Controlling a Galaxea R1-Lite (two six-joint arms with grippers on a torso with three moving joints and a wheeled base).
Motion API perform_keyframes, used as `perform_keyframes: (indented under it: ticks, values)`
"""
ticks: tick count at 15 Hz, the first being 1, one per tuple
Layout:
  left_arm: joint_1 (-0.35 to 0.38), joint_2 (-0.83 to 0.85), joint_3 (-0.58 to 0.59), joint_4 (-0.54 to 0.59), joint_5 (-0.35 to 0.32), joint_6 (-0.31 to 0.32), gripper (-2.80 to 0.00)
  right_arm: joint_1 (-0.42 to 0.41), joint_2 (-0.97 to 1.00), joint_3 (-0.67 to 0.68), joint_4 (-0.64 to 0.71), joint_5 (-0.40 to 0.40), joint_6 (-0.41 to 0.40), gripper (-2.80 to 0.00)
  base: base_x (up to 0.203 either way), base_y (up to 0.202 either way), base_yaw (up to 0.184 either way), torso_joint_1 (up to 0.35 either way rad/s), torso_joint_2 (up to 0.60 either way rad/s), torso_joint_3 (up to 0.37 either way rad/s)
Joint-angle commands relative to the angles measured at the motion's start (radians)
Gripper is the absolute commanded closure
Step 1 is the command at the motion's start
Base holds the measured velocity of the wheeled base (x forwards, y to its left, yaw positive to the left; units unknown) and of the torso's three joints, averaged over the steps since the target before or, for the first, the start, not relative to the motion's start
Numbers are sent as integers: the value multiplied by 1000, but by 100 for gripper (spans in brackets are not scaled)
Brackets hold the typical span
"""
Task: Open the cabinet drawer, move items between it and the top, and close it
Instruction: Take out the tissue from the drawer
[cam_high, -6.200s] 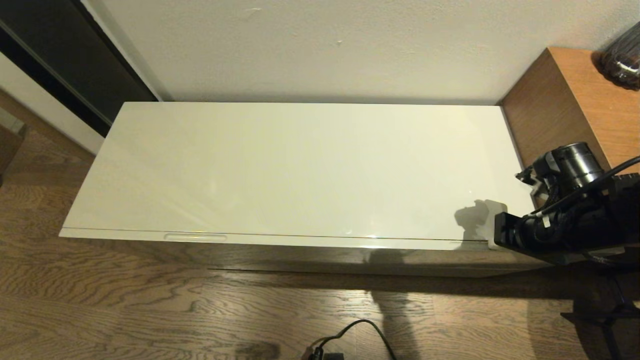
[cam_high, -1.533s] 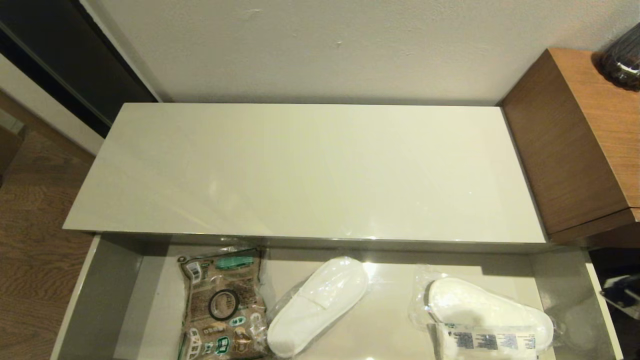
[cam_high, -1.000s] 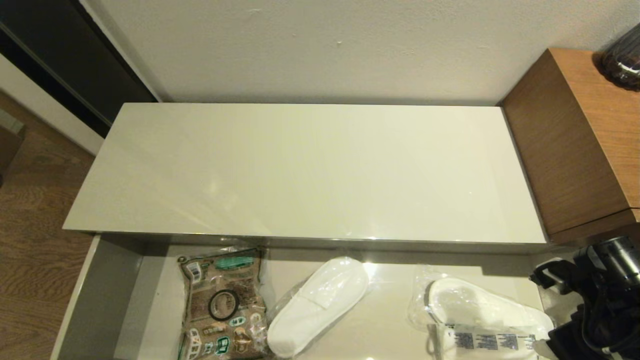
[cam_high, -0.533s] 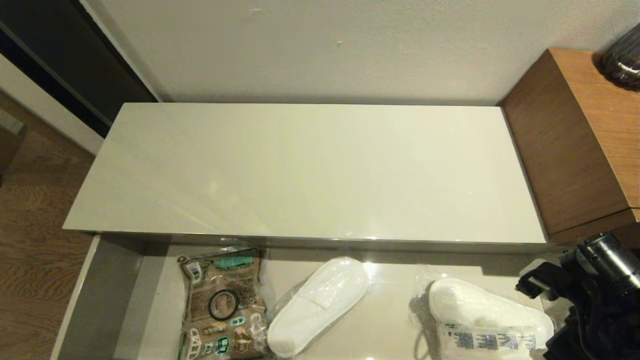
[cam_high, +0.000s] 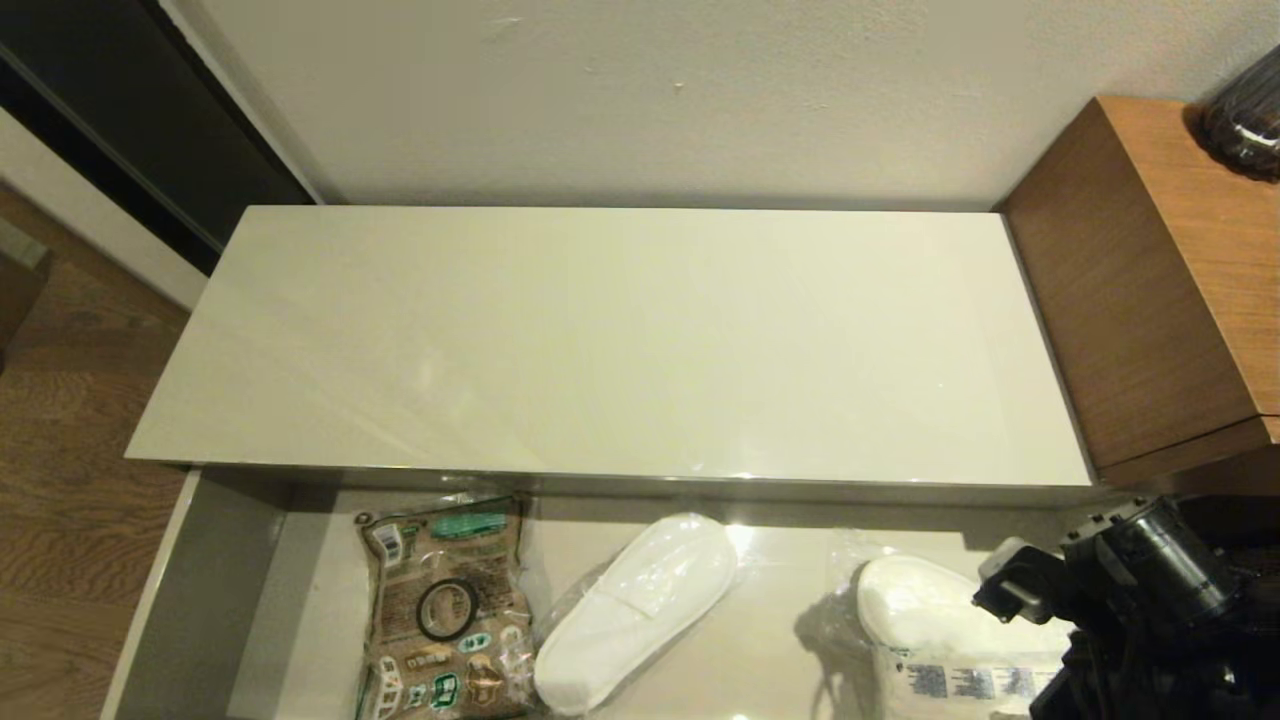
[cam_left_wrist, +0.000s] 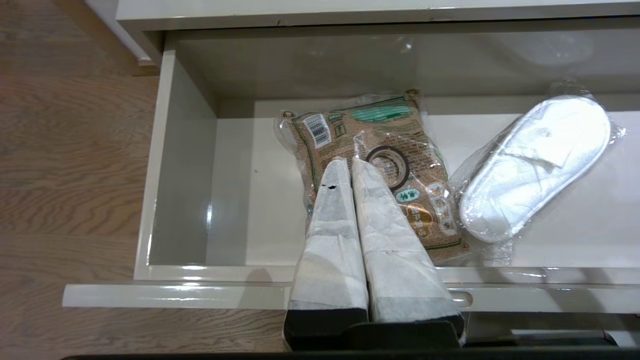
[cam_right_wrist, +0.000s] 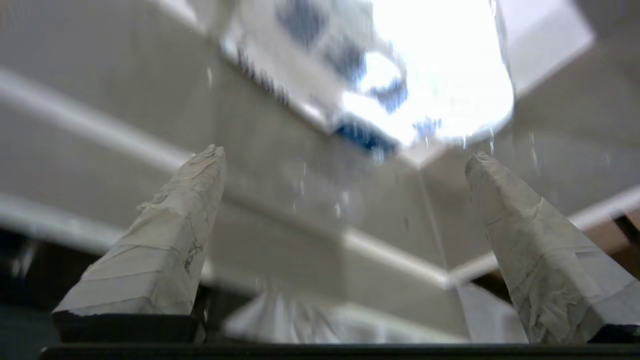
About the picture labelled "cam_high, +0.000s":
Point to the brown wooden furniture piece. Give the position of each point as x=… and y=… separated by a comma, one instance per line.
x=15, y=300

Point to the brown wooden side cabinet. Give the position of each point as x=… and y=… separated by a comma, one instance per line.
x=1150, y=300

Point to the white glossy drawer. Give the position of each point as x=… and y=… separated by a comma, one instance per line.
x=215, y=600

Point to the black tape roll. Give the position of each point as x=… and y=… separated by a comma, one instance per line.
x=422, y=612

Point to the brown printed snack bag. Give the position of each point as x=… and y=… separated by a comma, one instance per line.
x=400, y=560

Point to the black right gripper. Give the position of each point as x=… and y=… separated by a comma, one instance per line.
x=1030, y=595

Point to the dark glass vase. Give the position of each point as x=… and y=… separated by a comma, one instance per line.
x=1245, y=120

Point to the white glossy drawer cabinet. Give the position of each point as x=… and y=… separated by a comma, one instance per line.
x=620, y=340

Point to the dark sliding door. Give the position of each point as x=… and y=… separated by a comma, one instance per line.
x=130, y=110

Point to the white slippers in clear bag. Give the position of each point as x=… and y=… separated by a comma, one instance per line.
x=630, y=610

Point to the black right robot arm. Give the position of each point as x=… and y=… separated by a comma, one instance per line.
x=1170, y=560

